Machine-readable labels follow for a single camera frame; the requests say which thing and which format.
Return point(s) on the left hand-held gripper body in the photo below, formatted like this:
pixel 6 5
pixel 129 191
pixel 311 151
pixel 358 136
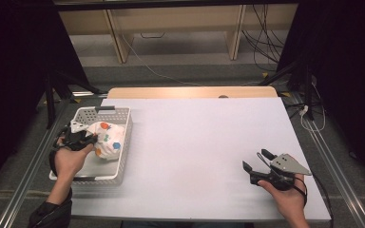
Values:
pixel 72 139

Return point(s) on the person's left hand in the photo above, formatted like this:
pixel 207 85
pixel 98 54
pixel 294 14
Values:
pixel 69 164

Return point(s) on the person's right hand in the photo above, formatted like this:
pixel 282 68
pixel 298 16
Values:
pixel 286 199

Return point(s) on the light wooden shelf unit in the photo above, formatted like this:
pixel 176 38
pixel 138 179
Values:
pixel 120 47

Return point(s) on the aluminium floor rail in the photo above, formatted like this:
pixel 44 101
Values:
pixel 28 177
pixel 336 171

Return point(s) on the black curtain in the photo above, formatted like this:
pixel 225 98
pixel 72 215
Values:
pixel 12 79
pixel 348 79

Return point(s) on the cream fruit print cloth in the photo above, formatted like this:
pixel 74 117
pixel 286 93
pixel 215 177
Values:
pixel 111 139

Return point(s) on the black tripod stand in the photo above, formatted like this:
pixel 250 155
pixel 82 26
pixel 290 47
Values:
pixel 49 95
pixel 307 95

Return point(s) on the white perforated plastic basket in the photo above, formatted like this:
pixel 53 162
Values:
pixel 92 167

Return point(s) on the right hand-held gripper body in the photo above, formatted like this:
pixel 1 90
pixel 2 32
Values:
pixel 282 171

